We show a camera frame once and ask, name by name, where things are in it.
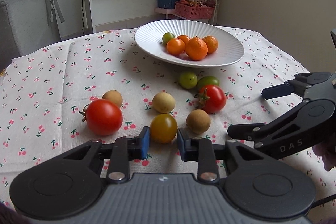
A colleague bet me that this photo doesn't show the brown longan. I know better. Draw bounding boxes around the brown longan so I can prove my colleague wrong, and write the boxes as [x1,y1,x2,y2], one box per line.
[186,109,211,134]

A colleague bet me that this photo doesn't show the big red tomato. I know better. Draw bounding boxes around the big red tomato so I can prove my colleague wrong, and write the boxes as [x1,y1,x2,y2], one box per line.
[79,99,123,136]

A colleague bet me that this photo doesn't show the yellow-brown tomato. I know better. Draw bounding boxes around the yellow-brown tomato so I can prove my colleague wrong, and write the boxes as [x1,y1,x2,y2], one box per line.
[150,114,178,144]

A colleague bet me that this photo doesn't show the red tomato with stem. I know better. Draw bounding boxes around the red tomato with stem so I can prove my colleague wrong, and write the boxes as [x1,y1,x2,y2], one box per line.
[197,85,227,114]

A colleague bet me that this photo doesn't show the tan longan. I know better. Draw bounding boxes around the tan longan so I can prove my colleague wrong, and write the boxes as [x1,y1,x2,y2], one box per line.
[102,90,123,108]

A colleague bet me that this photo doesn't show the pale yellow longan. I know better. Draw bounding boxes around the pale yellow longan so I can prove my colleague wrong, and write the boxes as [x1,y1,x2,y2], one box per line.
[152,92,175,114]

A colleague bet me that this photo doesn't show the light green tomato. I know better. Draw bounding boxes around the light green tomato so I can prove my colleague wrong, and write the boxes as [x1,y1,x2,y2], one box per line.
[178,71,198,89]

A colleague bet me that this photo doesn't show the orange mandarin with stem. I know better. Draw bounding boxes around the orange mandarin with stem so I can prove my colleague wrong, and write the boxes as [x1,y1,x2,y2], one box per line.
[202,36,219,54]

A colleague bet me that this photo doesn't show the orange cherry tomato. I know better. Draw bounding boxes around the orange cherry tomato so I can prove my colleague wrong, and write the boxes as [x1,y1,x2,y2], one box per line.
[166,38,186,56]

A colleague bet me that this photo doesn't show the dark green tomato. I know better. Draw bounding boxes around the dark green tomato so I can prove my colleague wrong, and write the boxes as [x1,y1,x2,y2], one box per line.
[162,32,175,45]

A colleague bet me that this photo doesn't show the person's right hand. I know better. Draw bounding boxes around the person's right hand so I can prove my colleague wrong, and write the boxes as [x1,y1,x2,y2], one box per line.
[313,143,336,171]

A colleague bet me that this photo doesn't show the cherry print tablecloth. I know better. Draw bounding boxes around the cherry print tablecloth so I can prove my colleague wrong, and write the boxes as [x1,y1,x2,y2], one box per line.
[1,28,305,206]

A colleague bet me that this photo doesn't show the large orange mandarin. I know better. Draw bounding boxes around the large orange mandarin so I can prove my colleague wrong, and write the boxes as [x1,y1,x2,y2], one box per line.
[185,36,208,61]

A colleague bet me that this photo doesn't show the small orange tomato in plate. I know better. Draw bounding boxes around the small orange tomato in plate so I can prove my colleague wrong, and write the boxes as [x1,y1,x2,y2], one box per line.
[177,35,191,45]

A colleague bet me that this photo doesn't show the white ribbed plate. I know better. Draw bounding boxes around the white ribbed plate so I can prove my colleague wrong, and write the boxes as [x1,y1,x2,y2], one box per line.
[134,19,244,68]

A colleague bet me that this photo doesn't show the red plastic basket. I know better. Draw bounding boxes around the red plastic basket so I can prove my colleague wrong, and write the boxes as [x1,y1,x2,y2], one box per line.
[175,3,214,20]

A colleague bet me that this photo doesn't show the blue plastic basket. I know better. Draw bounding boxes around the blue plastic basket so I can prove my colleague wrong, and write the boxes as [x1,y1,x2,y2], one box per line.
[157,0,179,10]

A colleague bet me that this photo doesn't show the grey sofa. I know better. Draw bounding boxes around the grey sofa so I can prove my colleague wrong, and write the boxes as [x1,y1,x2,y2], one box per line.
[1,0,61,69]

